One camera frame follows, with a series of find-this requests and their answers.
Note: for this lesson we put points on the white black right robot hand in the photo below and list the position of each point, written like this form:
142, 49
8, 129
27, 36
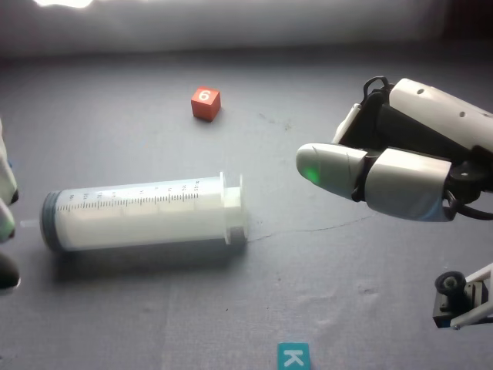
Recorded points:
408, 185

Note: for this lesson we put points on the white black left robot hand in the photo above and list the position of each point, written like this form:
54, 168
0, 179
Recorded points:
5, 181

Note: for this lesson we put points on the large clear plastic syringe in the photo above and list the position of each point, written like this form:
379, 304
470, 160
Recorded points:
135, 223

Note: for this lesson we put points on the grey table cloth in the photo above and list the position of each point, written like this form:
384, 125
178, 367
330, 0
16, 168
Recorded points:
346, 270

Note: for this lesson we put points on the teal tile with letter K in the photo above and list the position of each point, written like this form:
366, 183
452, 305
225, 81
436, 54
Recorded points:
292, 356

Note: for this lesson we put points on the red cube with number six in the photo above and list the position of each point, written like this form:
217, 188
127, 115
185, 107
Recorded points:
204, 106

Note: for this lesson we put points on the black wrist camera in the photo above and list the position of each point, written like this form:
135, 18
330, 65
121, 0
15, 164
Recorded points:
448, 285

